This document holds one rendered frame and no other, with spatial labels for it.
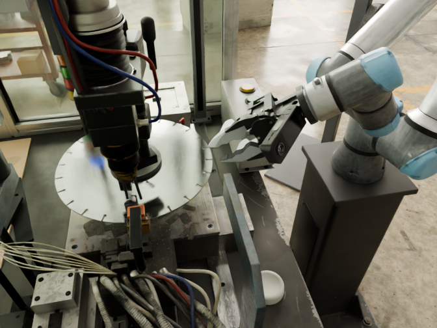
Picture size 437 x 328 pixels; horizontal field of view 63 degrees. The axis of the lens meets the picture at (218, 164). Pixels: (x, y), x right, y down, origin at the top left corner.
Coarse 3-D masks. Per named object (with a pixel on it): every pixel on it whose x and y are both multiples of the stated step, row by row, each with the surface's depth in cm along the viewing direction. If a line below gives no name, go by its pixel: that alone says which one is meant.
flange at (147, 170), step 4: (152, 148) 79; (156, 148) 79; (156, 152) 78; (160, 156) 77; (160, 160) 76; (156, 164) 75; (160, 164) 76; (144, 168) 74; (148, 168) 74; (152, 168) 74; (156, 168) 75; (140, 172) 73; (144, 172) 73; (148, 172) 73; (152, 172) 74; (140, 176) 73; (144, 176) 73
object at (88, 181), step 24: (168, 144) 82; (192, 144) 82; (72, 168) 76; (96, 168) 76; (168, 168) 76; (192, 168) 76; (72, 192) 70; (96, 192) 70; (120, 192) 70; (144, 192) 70; (168, 192) 70; (192, 192) 70; (96, 216) 66; (120, 216) 66
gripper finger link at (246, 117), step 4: (244, 116) 67; (248, 116) 67; (252, 116) 66; (256, 116) 66; (236, 120) 68; (240, 120) 67; (244, 120) 67; (248, 120) 67; (252, 120) 66; (232, 124) 68; (236, 124) 67; (240, 124) 67; (244, 124) 67; (248, 124) 67; (228, 128) 68; (232, 128) 68; (236, 128) 68; (248, 128) 68
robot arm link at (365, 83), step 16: (384, 48) 59; (352, 64) 60; (368, 64) 59; (384, 64) 57; (336, 80) 61; (352, 80) 60; (368, 80) 59; (384, 80) 58; (400, 80) 58; (336, 96) 61; (352, 96) 60; (368, 96) 60; (384, 96) 62
